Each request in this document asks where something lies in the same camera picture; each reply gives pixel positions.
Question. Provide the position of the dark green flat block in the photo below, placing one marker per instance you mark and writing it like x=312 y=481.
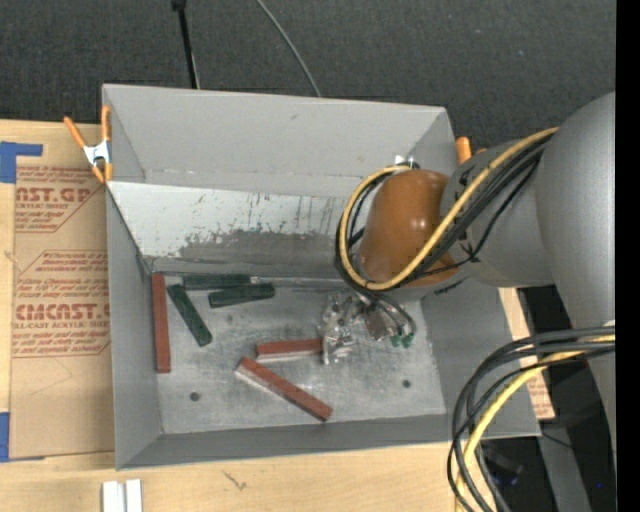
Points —
x=215 y=281
x=190 y=316
x=241 y=295

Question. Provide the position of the red-brown flat block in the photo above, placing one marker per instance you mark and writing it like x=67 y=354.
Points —
x=285 y=389
x=161 y=325
x=287 y=348

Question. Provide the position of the brown cardboard board red print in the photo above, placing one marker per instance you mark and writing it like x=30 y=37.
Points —
x=60 y=400

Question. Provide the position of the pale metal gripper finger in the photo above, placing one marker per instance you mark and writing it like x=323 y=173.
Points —
x=336 y=348
x=338 y=313

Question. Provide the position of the grey metal bin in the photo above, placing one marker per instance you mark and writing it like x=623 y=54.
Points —
x=280 y=135

